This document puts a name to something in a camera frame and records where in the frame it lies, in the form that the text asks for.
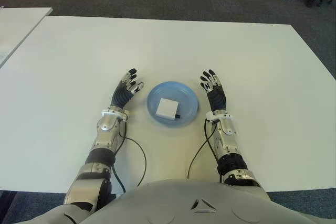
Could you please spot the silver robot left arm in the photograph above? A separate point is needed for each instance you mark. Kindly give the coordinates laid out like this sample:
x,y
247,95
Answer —
x,y
107,124

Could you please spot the blue plate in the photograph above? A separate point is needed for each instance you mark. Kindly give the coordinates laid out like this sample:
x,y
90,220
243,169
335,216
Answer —
x,y
162,90

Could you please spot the grey robot torso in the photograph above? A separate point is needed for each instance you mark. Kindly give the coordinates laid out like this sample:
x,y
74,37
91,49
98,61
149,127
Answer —
x,y
183,203

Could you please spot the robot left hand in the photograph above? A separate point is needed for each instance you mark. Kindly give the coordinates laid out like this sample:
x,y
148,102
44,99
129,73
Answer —
x,y
122,95

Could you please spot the white side table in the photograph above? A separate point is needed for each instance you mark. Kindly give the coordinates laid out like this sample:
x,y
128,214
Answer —
x,y
15,24

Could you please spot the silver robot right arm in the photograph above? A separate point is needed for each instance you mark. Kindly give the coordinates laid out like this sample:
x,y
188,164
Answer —
x,y
228,127

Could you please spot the white charger block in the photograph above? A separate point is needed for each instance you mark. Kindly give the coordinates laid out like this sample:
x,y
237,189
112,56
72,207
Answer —
x,y
168,108

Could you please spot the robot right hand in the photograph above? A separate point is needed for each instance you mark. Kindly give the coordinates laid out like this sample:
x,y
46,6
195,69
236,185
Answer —
x,y
218,99

